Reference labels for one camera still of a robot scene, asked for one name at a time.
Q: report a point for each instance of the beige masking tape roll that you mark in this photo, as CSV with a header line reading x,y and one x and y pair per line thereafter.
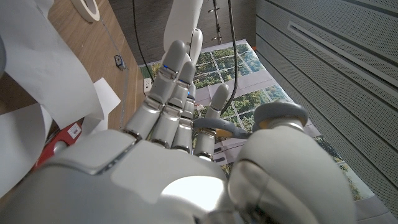
x,y
90,12

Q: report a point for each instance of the long white receipt paper strip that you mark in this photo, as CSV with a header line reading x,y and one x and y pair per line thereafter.
x,y
46,62

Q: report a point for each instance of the printed window forest backdrop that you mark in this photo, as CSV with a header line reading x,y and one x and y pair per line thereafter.
x,y
248,77

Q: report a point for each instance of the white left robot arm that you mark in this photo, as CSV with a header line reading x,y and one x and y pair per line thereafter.
x,y
183,18

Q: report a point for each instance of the white power box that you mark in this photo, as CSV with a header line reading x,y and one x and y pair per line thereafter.
x,y
147,85

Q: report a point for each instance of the thin metal wall fixture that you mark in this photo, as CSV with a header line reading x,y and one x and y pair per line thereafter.
x,y
217,21

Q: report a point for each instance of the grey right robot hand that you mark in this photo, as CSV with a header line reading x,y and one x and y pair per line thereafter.
x,y
140,180

